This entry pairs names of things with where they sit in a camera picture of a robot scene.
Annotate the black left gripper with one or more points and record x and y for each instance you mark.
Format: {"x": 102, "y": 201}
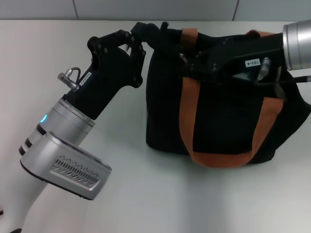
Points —
{"x": 104, "y": 80}

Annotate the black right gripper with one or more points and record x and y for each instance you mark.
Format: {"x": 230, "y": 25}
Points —
{"x": 243, "y": 55}

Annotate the silver zipper pull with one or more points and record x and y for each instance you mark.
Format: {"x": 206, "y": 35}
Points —
{"x": 182, "y": 58}

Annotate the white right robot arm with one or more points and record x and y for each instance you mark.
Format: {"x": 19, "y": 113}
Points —
{"x": 298, "y": 43}

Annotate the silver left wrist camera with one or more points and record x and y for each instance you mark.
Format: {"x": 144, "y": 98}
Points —
{"x": 65, "y": 167}

